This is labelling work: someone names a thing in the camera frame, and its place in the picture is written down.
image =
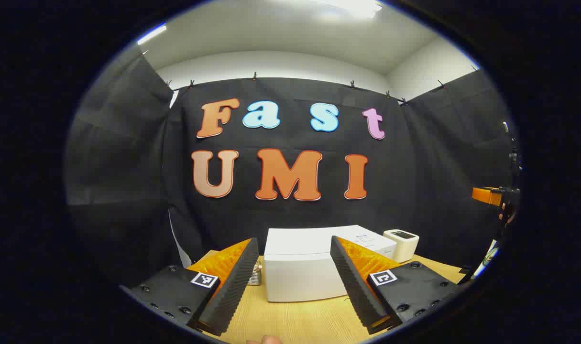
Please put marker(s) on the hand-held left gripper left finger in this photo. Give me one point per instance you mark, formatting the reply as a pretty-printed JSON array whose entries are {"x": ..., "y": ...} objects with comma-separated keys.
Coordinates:
[{"x": 233, "y": 286}]

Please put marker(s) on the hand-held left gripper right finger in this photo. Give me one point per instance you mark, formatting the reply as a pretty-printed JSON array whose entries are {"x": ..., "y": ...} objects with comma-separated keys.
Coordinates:
[{"x": 357, "y": 286}]

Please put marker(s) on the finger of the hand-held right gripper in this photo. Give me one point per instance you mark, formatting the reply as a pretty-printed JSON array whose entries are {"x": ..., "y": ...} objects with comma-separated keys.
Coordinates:
[{"x": 486, "y": 196}]

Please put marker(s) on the white microwave oven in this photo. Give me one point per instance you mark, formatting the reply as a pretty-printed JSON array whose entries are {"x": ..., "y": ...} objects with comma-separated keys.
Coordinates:
[{"x": 300, "y": 272}]

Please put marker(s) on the white toaster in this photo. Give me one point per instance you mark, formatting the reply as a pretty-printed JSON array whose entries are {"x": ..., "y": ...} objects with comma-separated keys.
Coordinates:
[{"x": 401, "y": 244}]

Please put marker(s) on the white side shelf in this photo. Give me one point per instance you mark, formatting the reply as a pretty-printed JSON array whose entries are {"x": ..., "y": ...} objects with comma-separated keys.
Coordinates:
[{"x": 486, "y": 258}]

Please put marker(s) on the ceiling light strip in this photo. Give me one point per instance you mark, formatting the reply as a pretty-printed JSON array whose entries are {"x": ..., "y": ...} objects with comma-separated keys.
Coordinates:
[{"x": 151, "y": 34}]

